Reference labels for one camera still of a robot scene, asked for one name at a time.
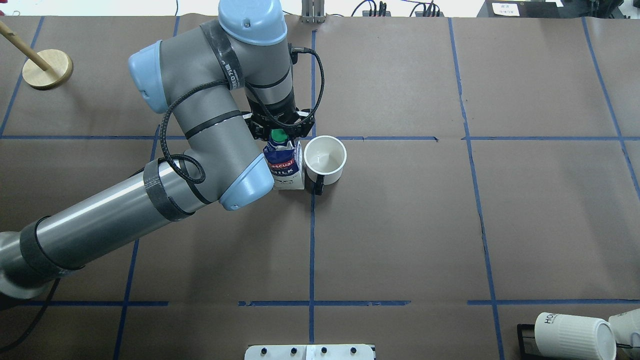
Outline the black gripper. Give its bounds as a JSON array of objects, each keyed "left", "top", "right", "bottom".
[{"left": 244, "top": 107, "right": 316, "bottom": 142}]

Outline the blue white milk carton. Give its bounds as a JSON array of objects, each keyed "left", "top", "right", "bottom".
[{"left": 263, "top": 129, "right": 306, "bottom": 191}]

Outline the white smiley mug black handle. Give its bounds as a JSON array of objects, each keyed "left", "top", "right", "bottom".
[{"left": 302, "top": 135, "right": 348, "bottom": 196}]

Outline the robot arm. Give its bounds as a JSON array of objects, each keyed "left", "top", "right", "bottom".
[{"left": 1, "top": 0, "right": 318, "bottom": 310}]

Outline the black box with label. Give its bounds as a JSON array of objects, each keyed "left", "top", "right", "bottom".
[{"left": 476, "top": 0, "right": 562, "bottom": 19}]

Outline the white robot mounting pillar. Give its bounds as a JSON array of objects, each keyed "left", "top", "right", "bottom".
[{"left": 244, "top": 343, "right": 377, "bottom": 360}]

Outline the wooden mug tree stand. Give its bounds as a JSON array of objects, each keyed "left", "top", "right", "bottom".
[{"left": 0, "top": 22, "right": 74, "bottom": 91}]

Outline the white ribbed HOME mug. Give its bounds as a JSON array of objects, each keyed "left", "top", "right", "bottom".
[{"left": 534, "top": 312, "right": 617, "bottom": 360}]

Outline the aluminium frame post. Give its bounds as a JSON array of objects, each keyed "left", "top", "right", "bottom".
[{"left": 300, "top": 0, "right": 326, "bottom": 24}]

